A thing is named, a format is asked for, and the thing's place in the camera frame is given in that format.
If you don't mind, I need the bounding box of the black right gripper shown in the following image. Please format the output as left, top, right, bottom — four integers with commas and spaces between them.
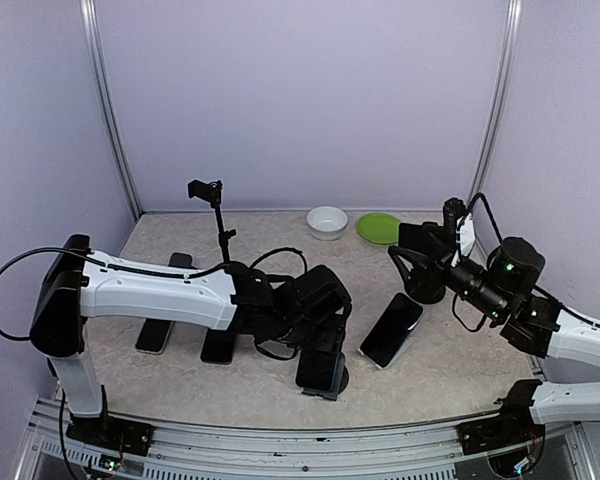
389, 223, 511, 322

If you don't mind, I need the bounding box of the short black pole phone stand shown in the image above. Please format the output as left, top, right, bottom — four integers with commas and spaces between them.
404, 274, 446, 305

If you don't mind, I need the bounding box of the blue edged black phone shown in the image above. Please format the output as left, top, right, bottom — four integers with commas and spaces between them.
295, 350, 346, 391

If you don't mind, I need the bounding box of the dark round base phone stand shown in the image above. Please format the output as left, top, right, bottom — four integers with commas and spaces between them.
302, 366, 350, 401

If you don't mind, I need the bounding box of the purple edged black phone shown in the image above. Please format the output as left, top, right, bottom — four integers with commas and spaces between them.
200, 329, 238, 365

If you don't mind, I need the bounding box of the phone with clear case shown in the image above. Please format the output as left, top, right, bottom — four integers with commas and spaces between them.
135, 319, 174, 355

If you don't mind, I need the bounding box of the tall black pole phone stand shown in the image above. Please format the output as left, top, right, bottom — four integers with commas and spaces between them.
187, 179, 237, 262

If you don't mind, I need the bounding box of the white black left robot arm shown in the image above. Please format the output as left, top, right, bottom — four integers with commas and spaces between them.
30, 234, 352, 445

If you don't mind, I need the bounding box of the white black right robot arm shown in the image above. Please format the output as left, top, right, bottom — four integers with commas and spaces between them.
388, 222, 600, 444

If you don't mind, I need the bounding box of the black phone on short stand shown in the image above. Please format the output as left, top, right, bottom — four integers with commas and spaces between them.
398, 223, 429, 254

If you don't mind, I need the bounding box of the black phone on white stand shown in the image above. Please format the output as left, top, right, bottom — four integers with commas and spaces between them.
359, 292, 425, 367

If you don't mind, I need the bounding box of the small dark grey phone stand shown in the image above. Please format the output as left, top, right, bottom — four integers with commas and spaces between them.
169, 252, 193, 269

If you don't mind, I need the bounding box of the green plate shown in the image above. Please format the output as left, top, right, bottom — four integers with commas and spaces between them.
356, 212, 401, 246

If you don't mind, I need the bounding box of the white ceramic bowl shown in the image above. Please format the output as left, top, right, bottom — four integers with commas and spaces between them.
306, 206, 349, 241

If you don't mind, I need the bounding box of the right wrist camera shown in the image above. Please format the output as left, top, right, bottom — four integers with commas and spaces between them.
442, 197, 477, 261

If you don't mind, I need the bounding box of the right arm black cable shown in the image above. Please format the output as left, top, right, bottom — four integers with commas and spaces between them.
467, 192, 506, 251

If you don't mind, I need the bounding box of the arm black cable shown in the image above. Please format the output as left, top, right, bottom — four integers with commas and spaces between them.
467, 192, 506, 251
0, 244, 231, 344

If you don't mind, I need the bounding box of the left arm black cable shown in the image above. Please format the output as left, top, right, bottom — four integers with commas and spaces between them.
0, 244, 231, 344

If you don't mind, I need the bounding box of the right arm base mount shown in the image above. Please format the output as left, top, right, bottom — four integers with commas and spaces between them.
456, 415, 546, 455

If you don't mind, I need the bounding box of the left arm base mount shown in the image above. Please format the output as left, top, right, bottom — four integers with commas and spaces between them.
66, 416, 154, 457

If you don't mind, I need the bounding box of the right aluminium frame post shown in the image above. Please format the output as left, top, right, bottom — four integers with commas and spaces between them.
469, 0, 524, 197

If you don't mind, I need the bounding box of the aluminium frame post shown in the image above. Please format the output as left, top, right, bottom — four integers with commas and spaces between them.
80, 0, 143, 222
469, 0, 524, 197

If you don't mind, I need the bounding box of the aluminium front rail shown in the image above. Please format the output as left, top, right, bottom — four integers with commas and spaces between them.
9, 399, 600, 479

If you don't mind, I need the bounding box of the left aluminium frame post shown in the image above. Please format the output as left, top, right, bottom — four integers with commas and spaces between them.
80, 0, 143, 222

